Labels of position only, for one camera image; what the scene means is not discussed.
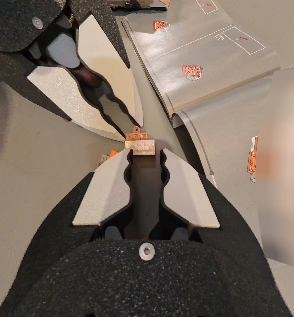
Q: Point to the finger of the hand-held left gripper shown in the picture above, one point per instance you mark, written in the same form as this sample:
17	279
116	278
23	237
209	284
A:
105	57
65	96

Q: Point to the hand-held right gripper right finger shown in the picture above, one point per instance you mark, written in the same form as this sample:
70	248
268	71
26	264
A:
189	195

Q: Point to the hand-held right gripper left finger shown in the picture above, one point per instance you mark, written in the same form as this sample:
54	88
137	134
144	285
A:
105	193

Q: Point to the small orange brown brick assembly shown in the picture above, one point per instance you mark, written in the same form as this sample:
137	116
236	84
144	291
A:
105	157

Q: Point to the tan and orange brick plate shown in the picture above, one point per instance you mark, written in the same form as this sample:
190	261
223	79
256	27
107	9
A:
140	147

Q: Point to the grey instruction booklet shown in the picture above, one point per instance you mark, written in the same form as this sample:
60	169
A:
211	81

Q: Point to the grey desk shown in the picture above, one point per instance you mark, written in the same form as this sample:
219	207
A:
38	148

